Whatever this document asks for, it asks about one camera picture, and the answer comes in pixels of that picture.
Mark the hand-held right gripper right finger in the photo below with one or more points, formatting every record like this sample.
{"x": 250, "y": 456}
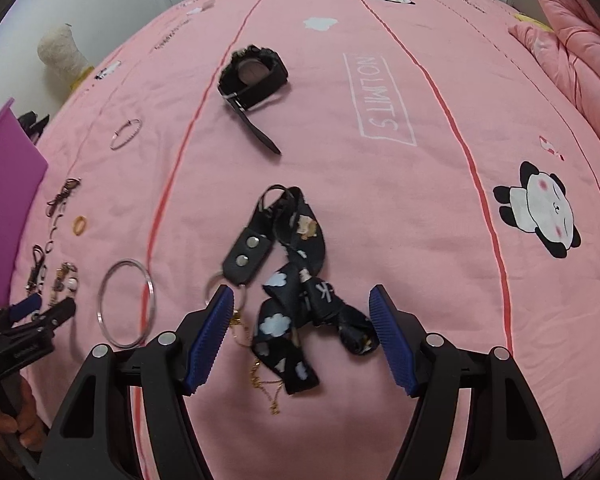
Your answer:
{"x": 390, "y": 340}

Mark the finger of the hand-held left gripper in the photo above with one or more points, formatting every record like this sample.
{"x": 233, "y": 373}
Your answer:
{"x": 27, "y": 305}
{"x": 55, "y": 316}

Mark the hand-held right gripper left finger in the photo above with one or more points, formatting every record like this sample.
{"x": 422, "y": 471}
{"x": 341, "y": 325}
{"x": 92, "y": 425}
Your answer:
{"x": 207, "y": 335}

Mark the purple plastic box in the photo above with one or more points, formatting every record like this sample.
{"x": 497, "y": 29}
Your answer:
{"x": 5, "y": 185}

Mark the person's left hand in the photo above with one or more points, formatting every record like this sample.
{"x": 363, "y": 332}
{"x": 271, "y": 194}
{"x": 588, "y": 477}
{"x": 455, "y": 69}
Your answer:
{"x": 24, "y": 405}

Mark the large silver bangle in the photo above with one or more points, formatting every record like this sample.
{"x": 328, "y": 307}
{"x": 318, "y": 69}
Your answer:
{"x": 100, "y": 305}

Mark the pink printed bed sheet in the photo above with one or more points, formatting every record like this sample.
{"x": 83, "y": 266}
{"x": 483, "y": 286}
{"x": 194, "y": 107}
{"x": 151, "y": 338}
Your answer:
{"x": 330, "y": 185}

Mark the small black item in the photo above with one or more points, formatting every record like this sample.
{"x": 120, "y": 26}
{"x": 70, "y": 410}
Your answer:
{"x": 32, "y": 122}

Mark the white plush toy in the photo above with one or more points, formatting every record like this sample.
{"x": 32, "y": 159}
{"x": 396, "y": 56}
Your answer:
{"x": 60, "y": 52}

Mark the black wrist watch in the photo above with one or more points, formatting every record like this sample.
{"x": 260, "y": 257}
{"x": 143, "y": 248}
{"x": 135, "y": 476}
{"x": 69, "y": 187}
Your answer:
{"x": 252, "y": 72}

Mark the yellow pillow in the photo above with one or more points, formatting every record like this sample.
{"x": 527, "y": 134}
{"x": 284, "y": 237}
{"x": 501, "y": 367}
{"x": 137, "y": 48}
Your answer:
{"x": 527, "y": 17}

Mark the pink quilt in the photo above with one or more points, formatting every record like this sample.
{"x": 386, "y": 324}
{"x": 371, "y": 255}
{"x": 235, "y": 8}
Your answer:
{"x": 580, "y": 45}

